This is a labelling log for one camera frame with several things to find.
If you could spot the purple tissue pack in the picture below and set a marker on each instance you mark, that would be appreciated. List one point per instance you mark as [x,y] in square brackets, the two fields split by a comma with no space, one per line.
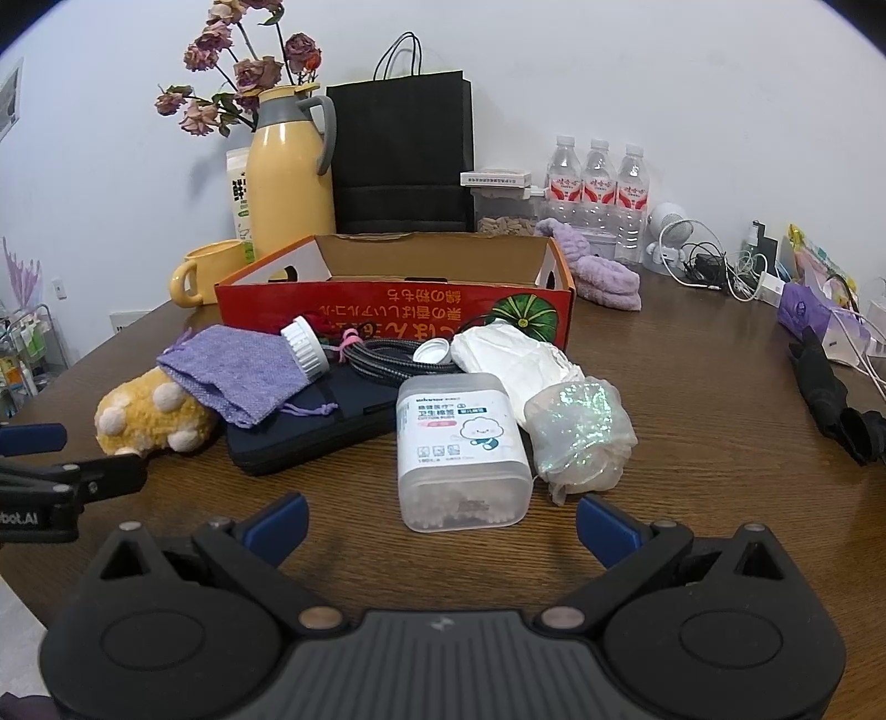
[810,311]

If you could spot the black paper bag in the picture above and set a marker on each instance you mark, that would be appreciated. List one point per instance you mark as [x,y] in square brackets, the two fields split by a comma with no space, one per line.
[401,152]

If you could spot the wall poster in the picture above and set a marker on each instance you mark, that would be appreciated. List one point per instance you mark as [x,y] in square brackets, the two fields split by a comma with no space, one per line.
[10,97]

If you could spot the white round camera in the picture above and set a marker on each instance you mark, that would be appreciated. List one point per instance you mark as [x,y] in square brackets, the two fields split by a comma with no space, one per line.
[668,225]

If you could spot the small black device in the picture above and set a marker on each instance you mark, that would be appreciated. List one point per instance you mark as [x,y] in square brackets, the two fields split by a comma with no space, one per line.
[761,239]

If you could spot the white ribbed cap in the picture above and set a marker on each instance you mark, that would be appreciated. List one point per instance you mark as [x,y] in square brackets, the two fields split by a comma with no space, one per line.
[304,346]

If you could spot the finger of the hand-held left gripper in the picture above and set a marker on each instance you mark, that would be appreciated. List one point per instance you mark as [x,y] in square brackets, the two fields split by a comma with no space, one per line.
[104,478]
[31,439]

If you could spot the clear water bottle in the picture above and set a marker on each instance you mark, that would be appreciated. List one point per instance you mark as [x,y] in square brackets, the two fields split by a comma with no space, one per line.
[599,176]
[564,173]
[633,187]

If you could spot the iridescent plastic bag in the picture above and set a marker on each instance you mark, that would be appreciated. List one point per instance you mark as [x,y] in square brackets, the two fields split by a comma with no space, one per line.
[578,436]

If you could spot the navy zip pouch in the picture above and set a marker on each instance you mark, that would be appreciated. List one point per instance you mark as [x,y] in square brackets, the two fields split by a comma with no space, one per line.
[304,436]

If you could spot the black folded umbrella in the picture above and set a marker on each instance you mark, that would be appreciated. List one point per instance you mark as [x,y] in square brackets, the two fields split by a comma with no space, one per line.
[830,394]

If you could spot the white wall outlet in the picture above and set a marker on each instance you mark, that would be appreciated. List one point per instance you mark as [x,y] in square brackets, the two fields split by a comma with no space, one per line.
[59,287]
[128,320]

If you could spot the red artificial rose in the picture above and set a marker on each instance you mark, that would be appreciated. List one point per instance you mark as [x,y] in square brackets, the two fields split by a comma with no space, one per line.
[331,324]

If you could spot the white plastic wrap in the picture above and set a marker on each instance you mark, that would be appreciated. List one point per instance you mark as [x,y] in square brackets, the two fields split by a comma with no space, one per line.
[512,360]

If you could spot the colourful snack packet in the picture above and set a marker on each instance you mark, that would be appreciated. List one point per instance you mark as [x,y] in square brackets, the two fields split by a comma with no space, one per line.
[820,263]

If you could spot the clear container of seeds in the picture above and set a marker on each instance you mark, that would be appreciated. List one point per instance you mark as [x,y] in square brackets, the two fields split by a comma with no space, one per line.
[505,208]

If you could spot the white milk carton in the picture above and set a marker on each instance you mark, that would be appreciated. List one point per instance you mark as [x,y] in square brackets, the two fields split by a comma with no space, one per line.
[239,194]

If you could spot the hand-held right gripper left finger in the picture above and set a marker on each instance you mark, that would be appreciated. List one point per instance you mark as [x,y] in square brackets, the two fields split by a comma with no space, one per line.
[280,529]

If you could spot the red cardboard box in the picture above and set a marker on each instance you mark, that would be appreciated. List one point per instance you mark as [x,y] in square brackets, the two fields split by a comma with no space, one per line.
[415,301]

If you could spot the small white cap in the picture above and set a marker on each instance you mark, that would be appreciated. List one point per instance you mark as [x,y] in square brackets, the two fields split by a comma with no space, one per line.
[432,352]

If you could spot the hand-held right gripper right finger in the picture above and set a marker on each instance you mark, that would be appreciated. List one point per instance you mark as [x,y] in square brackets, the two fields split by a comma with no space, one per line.
[609,529]

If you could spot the purple fluffy headband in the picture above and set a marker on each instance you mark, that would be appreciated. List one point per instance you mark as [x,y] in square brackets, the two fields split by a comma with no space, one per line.
[609,284]

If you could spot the purple dried grass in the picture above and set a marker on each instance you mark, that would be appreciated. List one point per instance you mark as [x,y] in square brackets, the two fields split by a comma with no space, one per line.
[17,277]

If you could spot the flat white box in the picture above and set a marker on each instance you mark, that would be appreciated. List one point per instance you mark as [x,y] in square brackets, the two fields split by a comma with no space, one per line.
[495,178]

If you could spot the cotton swab box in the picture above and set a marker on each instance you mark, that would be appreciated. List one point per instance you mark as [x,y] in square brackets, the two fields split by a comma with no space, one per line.
[460,450]

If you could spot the dried rose bouquet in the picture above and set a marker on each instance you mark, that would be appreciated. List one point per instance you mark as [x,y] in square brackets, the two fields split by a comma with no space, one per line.
[259,69]

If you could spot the yellow thermos jug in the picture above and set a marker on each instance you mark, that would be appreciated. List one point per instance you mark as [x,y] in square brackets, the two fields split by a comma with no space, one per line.
[287,187]

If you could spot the metal storage shelf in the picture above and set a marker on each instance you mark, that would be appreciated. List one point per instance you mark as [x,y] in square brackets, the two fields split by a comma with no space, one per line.
[21,353]

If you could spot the purple fluffy slipper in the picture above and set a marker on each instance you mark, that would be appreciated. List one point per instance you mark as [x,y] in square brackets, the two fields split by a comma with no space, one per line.
[561,239]

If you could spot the white charger plug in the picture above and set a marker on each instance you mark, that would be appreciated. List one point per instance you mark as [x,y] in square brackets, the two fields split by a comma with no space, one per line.
[770,287]

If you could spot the yellow plush toy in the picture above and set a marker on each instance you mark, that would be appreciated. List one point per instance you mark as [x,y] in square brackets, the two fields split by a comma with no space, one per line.
[138,408]

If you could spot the yellow mug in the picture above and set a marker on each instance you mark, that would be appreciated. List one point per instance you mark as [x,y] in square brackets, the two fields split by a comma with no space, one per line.
[214,273]

